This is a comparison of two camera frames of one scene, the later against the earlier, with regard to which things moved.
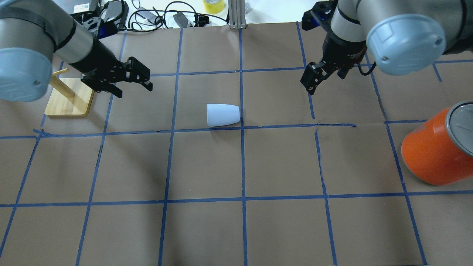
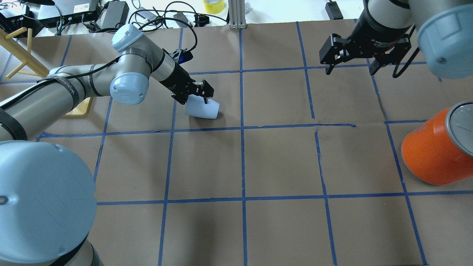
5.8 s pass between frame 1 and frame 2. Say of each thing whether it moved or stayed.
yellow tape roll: stayed
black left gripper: moved
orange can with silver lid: stayed
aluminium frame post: stayed
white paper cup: moved
